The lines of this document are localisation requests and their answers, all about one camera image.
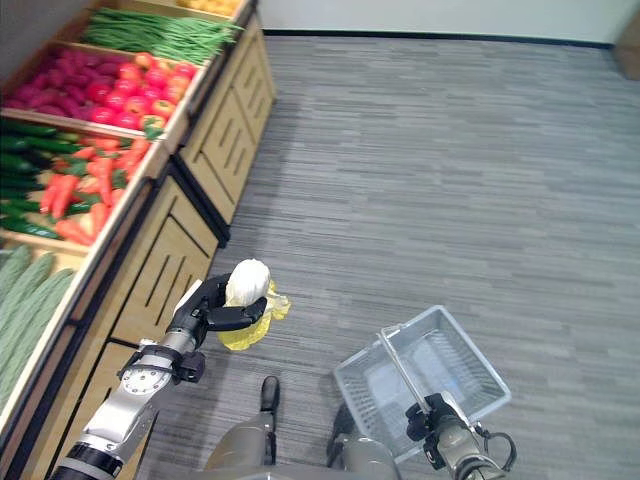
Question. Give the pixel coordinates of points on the silver right robot leg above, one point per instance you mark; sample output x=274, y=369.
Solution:
x=367, y=457

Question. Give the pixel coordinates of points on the pile of purple sweet potatoes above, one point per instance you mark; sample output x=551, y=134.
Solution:
x=60, y=85

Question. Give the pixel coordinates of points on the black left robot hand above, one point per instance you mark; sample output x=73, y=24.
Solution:
x=227, y=317

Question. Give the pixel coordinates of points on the pale green ridged gourd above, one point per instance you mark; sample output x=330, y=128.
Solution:
x=27, y=292
x=27, y=335
x=12, y=270

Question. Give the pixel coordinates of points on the wooden produce stand with gourds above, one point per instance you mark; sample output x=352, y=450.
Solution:
x=145, y=280

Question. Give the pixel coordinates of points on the dark robot foot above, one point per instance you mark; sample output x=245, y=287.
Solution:
x=342, y=422
x=270, y=392

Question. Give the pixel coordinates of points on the white yellow napa cabbage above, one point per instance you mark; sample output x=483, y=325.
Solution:
x=250, y=280

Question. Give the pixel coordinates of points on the dark green cucumber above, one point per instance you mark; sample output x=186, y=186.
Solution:
x=17, y=205
x=27, y=130
x=17, y=183
x=27, y=227
x=17, y=163
x=37, y=145

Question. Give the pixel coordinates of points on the black baseboard strip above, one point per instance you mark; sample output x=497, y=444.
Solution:
x=425, y=39

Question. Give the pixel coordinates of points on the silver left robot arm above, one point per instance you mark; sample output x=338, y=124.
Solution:
x=130, y=400

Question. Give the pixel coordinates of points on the dark right robot foot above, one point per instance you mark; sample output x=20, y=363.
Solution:
x=342, y=422

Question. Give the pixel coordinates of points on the dark left robot foot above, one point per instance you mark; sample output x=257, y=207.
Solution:
x=270, y=392

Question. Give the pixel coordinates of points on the silver left robot leg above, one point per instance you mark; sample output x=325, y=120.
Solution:
x=245, y=442

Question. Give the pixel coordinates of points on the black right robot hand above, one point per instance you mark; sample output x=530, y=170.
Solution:
x=422, y=422

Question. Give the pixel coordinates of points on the silver robot leg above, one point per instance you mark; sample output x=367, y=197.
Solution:
x=245, y=442
x=367, y=457

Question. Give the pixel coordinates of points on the wooden produce stand with tomatoes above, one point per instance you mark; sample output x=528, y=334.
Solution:
x=235, y=130

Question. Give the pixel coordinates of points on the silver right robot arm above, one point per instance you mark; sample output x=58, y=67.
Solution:
x=475, y=467

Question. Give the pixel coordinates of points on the clear grey plastic shopping basket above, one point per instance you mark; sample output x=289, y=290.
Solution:
x=467, y=362

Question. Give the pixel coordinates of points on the pile of green beans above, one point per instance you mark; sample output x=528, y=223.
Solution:
x=160, y=32

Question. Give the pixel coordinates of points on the pile of yellow oranges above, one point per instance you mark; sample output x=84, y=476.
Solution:
x=212, y=5

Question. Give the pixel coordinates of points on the brown cardboard box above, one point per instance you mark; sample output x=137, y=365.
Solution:
x=630, y=45

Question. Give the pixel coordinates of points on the red tomato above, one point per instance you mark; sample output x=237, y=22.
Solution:
x=128, y=121
x=144, y=60
x=178, y=83
x=156, y=78
x=125, y=88
x=163, y=108
x=131, y=73
x=99, y=93
x=116, y=102
x=103, y=116
x=185, y=70
x=138, y=105

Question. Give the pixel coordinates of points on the orange carrot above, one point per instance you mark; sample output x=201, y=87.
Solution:
x=105, y=180
x=74, y=231
x=62, y=195
x=46, y=196
x=98, y=218
x=134, y=152

